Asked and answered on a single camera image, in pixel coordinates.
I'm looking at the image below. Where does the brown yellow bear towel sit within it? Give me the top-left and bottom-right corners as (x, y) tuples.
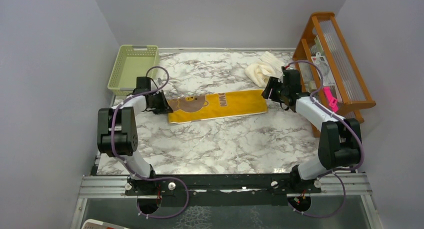
(167, 89), (268, 124)

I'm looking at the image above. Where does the pink plastic item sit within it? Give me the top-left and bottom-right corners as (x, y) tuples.
(322, 86), (339, 112)

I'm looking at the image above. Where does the white packaged item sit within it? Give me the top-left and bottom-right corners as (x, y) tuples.
(311, 52), (337, 87)

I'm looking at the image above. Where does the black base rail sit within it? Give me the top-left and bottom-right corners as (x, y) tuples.
(124, 173), (321, 208)

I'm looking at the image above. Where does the cream white towel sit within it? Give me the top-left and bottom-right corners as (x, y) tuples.
(244, 51), (286, 88)

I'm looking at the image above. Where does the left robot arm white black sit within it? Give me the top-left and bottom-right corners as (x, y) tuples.
(97, 76), (173, 195)

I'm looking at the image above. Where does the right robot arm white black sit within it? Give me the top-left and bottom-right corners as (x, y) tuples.
(261, 69), (364, 193)

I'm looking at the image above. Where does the orange wooden rack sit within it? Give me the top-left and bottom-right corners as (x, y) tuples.
(292, 12), (376, 123)

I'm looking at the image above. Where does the red white box corner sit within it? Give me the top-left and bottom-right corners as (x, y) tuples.
(81, 219), (128, 229)

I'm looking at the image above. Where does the green plastic basket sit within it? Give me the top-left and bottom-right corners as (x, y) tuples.
(107, 44), (160, 96)

